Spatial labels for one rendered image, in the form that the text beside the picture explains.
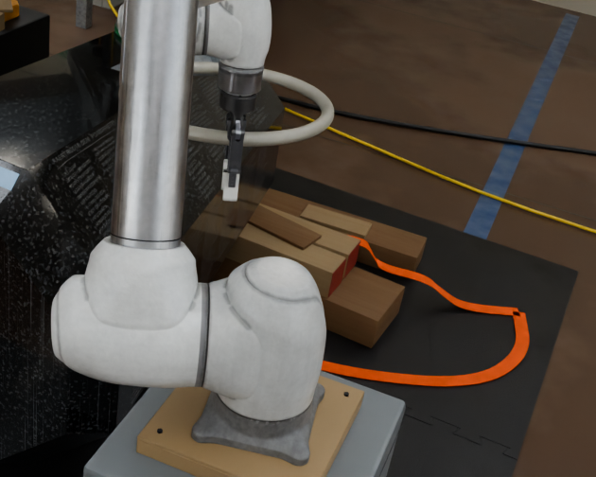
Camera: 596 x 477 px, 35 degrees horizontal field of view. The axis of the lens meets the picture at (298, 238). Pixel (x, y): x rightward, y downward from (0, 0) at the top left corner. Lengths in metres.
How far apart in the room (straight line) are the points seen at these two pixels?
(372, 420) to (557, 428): 1.47
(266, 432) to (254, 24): 0.80
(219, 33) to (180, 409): 0.73
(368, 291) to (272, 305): 1.80
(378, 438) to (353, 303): 1.49
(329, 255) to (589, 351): 0.96
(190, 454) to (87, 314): 0.27
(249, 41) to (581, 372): 1.84
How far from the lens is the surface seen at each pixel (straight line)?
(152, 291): 1.32
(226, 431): 1.46
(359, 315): 3.00
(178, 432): 1.48
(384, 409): 1.64
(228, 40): 1.85
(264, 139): 1.97
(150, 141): 1.31
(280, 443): 1.45
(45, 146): 2.13
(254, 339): 1.33
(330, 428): 1.52
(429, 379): 2.99
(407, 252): 3.39
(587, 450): 2.98
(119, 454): 1.49
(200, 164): 2.43
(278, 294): 1.32
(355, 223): 3.46
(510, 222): 3.99
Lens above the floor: 1.86
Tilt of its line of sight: 32 degrees down
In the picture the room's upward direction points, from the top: 10 degrees clockwise
